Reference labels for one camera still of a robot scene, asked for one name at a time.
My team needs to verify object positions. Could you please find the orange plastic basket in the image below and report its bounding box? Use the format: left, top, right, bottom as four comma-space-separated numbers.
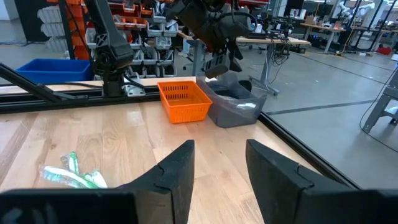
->
157, 80, 214, 124

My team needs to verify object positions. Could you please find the green toothbrush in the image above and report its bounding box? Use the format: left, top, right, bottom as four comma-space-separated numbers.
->
39, 164, 102, 190
83, 170, 108, 189
60, 151, 80, 175

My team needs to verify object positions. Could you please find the blue plastic bin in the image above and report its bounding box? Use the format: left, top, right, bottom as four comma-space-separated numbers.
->
15, 58, 94, 85

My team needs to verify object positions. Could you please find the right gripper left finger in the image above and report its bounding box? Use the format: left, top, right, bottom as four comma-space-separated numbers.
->
118, 139, 196, 224

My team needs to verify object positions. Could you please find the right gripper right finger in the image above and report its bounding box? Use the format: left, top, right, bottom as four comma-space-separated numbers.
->
244, 138, 360, 224

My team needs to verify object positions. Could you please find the grey metal table leg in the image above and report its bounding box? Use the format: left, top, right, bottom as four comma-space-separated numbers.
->
362, 70, 398, 133

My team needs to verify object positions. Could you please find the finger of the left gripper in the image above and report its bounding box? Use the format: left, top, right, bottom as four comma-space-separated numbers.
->
232, 40, 244, 62
229, 58, 243, 73

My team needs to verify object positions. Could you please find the wooden workbench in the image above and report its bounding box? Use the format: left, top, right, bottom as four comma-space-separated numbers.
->
300, 23, 346, 54

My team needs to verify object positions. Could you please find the wooden table with grey legs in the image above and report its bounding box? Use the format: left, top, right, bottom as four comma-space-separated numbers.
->
177, 29, 312, 96

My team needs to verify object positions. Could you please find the black aluminium table frame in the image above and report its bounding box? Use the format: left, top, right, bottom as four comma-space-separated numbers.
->
0, 62, 361, 190

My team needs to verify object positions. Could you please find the black equipment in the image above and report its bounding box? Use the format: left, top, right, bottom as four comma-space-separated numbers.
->
248, 15, 295, 40

